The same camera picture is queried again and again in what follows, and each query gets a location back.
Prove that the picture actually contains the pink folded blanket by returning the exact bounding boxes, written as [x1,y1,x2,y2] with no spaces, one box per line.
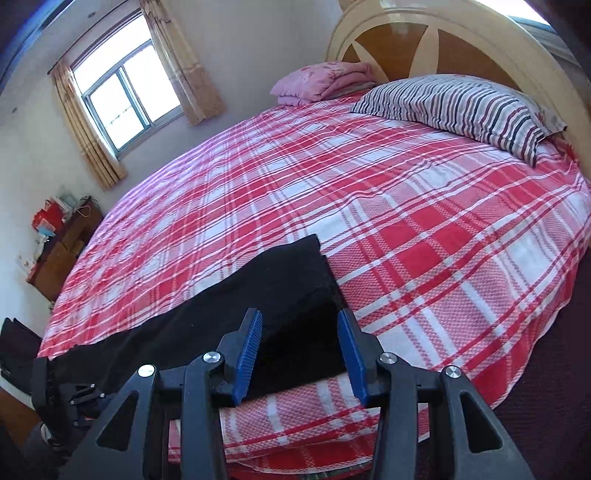
[270,61,377,108]

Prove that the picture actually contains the black folding chair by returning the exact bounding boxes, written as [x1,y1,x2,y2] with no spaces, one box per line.
[0,318,42,395]

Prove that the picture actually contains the sliding window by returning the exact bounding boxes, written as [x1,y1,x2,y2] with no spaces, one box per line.
[71,11,183,153]

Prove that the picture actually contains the brown wooden desk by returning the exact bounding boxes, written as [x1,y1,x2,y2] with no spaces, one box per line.
[26,198,103,303]

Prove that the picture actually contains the striped pillow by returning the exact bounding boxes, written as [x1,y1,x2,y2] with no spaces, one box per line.
[349,74,568,168]

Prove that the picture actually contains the cream and wood headboard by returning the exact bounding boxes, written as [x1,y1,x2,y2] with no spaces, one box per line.
[327,0,585,153]

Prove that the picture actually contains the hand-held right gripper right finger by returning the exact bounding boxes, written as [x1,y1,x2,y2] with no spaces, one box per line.
[337,308,536,480]

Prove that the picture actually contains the red paper bag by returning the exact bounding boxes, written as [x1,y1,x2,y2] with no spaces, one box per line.
[31,199,63,232]

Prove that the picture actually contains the black pants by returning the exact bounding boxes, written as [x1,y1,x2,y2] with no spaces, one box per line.
[46,234,347,402]

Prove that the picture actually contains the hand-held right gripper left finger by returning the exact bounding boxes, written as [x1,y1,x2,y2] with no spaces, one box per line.
[58,308,264,480]

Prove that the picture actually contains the red plaid bedsheet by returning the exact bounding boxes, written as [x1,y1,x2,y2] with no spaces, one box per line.
[37,95,591,476]

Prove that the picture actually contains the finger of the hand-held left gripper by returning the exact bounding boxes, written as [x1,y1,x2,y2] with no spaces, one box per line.
[69,401,116,428]
[62,382,103,404]

